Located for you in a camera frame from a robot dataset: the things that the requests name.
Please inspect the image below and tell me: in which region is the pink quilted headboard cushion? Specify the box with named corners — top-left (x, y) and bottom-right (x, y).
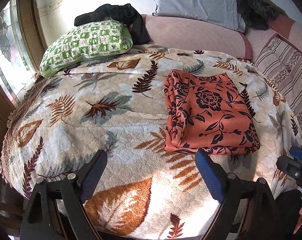
top-left (245, 15), bottom-right (302, 61)

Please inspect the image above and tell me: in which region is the black garment on pillow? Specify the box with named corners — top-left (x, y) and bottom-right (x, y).
top-left (74, 3), bottom-right (151, 45)

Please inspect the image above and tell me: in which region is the grey pillow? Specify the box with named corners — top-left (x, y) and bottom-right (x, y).
top-left (153, 0), bottom-right (245, 33)

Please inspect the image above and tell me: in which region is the pink quilted bolster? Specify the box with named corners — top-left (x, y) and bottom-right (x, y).
top-left (142, 15), bottom-right (253, 60)

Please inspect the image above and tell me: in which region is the green white patterned pillow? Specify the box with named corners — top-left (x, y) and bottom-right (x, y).
top-left (40, 18), bottom-right (133, 78)

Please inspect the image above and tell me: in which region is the striped floral cushion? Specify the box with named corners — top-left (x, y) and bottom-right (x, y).
top-left (255, 37), bottom-right (302, 129)

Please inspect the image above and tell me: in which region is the stained glass window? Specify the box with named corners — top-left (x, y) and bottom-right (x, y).
top-left (0, 0), bottom-right (36, 106)

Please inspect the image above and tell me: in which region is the leaf pattern bed blanket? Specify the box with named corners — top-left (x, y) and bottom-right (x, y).
top-left (0, 46), bottom-right (302, 239)

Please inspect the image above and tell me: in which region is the dark furry garment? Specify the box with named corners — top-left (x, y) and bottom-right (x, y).
top-left (237, 0), bottom-right (287, 30)

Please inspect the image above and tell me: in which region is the orange floral garment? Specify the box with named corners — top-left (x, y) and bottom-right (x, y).
top-left (163, 69), bottom-right (260, 155)

